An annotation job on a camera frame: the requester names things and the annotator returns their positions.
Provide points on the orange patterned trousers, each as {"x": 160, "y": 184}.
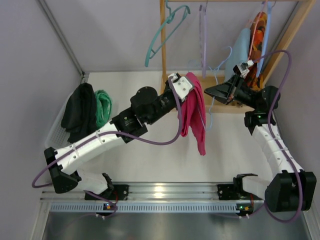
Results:
{"x": 253, "y": 82}

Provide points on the grey slotted cable duct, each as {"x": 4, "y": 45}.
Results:
{"x": 151, "y": 207}

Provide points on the aluminium mounting rail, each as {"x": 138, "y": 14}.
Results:
{"x": 174, "y": 191}

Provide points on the white plastic basket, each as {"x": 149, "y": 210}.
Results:
{"x": 58, "y": 137}

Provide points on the black trousers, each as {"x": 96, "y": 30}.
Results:
{"x": 79, "y": 118}

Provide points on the light blue hanger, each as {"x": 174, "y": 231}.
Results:
{"x": 215, "y": 70}

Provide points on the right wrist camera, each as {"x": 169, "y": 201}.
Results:
{"x": 242, "y": 69}

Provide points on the light blue trousers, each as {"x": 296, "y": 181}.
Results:
{"x": 240, "y": 52}

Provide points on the lilac hanger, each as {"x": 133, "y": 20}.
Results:
{"x": 203, "y": 35}

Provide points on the pink trousers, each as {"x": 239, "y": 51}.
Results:
{"x": 193, "y": 112}

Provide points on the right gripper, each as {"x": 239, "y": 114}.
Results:
{"x": 235, "y": 88}

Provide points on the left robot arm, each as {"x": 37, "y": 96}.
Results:
{"x": 87, "y": 140}

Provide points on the teal hanger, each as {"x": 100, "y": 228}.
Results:
{"x": 160, "y": 38}

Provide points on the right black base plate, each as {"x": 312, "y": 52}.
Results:
{"x": 231, "y": 191}

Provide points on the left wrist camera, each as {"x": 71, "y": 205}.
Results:
{"x": 181, "y": 84}

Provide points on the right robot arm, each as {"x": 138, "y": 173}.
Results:
{"x": 291, "y": 188}

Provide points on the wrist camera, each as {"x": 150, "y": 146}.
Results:
{"x": 181, "y": 84}
{"x": 242, "y": 69}

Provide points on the green trousers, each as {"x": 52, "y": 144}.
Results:
{"x": 103, "y": 107}

